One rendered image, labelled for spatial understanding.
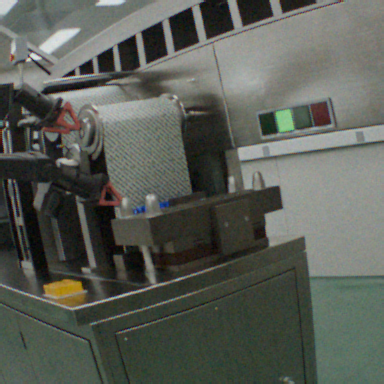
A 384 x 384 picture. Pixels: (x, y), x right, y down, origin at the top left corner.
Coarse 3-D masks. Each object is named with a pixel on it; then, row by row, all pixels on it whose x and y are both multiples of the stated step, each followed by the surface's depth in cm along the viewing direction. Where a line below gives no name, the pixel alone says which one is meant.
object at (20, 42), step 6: (18, 36) 187; (24, 36) 188; (12, 42) 190; (18, 42) 187; (24, 42) 188; (12, 48) 190; (18, 48) 187; (24, 48) 188; (12, 54) 190; (18, 54) 187; (24, 54) 188; (12, 60) 191; (18, 60) 187; (24, 60) 190
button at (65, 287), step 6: (60, 282) 123; (66, 282) 122; (72, 282) 121; (78, 282) 121; (48, 288) 120; (54, 288) 117; (60, 288) 118; (66, 288) 118; (72, 288) 119; (78, 288) 120; (48, 294) 121; (54, 294) 118; (60, 294) 117; (66, 294) 118
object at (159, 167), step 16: (128, 144) 147; (144, 144) 149; (160, 144) 152; (176, 144) 155; (112, 160) 143; (128, 160) 146; (144, 160) 149; (160, 160) 152; (176, 160) 155; (112, 176) 143; (128, 176) 146; (144, 176) 149; (160, 176) 152; (176, 176) 155; (128, 192) 146; (144, 192) 148; (160, 192) 151; (176, 192) 154
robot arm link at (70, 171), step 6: (60, 162) 133; (66, 168) 133; (72, 168) 135; (66, 174) 132; (72, 174) 134; (60, 180) 132; (66, 180) 133; (72, 180) 133; (60, 186) 133; (66, 186) 133; (60, 192) 133
